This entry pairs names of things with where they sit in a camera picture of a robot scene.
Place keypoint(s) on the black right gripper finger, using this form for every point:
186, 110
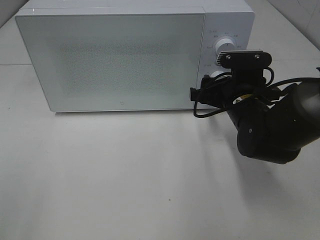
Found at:
198, 95
207, 78

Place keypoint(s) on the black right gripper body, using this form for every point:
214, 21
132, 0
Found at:
224, 91

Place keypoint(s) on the white timer knob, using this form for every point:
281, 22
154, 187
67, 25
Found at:
216, 74

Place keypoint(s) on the white microwave door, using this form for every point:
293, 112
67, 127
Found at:
88, 63

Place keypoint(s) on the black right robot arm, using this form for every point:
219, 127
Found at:
274, 120

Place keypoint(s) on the white upper power knob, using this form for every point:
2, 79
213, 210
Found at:
225, 44

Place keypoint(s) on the white microwave oven body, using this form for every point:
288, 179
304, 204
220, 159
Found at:
222, 18

